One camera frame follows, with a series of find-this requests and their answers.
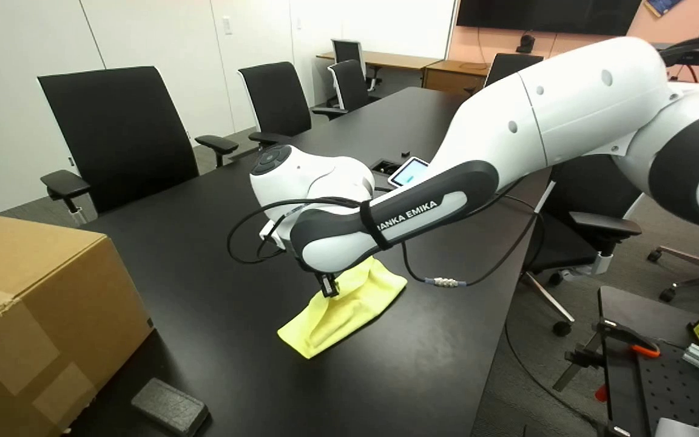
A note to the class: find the black swivel chair grey base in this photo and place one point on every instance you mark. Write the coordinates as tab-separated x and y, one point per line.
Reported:
690	259

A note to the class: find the orange and black clamp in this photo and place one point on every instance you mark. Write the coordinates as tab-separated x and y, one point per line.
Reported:
643	350

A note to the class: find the wooden desk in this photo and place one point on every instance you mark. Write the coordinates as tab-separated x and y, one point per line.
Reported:
447	76

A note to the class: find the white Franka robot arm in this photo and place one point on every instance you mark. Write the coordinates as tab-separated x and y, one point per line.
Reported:
559	105

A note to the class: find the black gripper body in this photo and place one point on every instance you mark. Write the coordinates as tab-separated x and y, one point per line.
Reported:
327	281

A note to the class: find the large brown cardboard box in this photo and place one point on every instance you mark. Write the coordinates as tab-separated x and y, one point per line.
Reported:
34	324

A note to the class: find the black wall screen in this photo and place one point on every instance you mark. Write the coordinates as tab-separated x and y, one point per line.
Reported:
526	14

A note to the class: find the black foam block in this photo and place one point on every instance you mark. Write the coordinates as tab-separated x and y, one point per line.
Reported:
169	405

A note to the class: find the yellow towel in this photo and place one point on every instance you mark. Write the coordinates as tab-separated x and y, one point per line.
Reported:
350	313

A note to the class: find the black chair white frame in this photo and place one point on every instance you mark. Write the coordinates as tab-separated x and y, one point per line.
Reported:
592	203

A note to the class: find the black perforated breadboard plate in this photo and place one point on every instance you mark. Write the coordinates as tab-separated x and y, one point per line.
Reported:
672	390

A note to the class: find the tablet with lit screen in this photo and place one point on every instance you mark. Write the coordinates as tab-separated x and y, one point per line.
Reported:
409	172

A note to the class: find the small black desk device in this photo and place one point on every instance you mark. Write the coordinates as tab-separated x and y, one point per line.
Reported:
526	43

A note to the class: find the black stereo camera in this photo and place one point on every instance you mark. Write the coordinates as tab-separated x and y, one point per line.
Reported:
692	52

